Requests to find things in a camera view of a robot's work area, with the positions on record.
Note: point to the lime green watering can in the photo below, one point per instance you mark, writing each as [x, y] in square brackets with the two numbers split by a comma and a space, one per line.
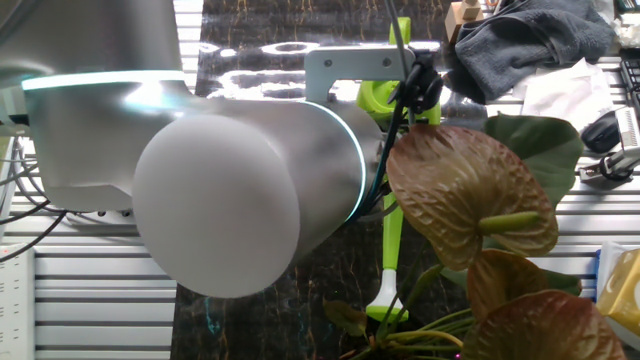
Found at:
[392, 240]

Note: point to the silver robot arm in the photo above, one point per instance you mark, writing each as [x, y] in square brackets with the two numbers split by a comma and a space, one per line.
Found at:
[225, 190]

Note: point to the anthurium plant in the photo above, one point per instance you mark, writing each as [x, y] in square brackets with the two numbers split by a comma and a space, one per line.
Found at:
[465, 190]

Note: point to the black marble pattern mat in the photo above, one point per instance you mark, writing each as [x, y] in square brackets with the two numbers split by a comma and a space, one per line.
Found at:
[280, 20]

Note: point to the wooden block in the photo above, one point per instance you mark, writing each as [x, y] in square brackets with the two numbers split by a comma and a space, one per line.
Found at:
[462, 15]

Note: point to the grey towel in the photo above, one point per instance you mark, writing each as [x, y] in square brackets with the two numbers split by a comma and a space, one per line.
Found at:
[525, 45]

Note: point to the white tissue paper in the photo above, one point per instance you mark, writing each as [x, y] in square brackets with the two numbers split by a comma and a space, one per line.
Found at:
[575, 95]

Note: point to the black computer mouse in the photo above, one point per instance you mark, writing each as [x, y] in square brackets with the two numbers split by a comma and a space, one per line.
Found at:
[600, 135]

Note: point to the blue white package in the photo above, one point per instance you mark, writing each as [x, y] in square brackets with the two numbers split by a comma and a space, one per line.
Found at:
[607, 260]

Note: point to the yellow tissue packet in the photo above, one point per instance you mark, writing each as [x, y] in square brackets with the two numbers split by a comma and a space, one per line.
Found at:
[622, 290]

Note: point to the white power strip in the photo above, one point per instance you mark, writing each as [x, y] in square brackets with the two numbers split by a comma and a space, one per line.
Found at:
[15, 300]

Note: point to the black keyboard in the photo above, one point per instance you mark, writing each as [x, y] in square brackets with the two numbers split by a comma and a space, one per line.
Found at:
[631, 75]

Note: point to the crumpled white tissue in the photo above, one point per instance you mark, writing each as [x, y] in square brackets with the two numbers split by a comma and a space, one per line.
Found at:
[627, 31]

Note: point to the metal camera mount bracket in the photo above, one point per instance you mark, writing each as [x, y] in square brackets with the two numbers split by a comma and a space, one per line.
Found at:
[620, 163]

